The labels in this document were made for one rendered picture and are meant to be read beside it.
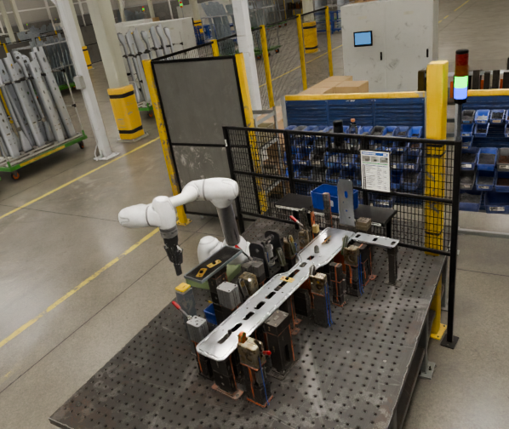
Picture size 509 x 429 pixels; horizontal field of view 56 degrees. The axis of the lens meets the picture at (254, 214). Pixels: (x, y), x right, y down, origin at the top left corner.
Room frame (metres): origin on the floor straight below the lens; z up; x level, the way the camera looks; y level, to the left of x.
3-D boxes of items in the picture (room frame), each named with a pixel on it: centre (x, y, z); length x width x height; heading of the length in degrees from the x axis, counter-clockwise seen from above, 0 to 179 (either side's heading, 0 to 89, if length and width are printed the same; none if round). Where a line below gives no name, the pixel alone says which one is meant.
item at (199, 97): (5.17, 0.39, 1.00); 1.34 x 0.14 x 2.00; 57
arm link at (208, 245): (2.96, 0.35, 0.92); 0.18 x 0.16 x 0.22; 79
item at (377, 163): (3.05, -0.87, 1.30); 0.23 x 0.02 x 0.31; 49
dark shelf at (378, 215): (3.16, -0.57, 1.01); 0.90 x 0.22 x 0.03; 49
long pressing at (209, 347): (2.33, -0.12, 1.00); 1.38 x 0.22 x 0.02; 139
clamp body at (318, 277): (2.28, -0.30, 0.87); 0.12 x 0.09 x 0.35; 49
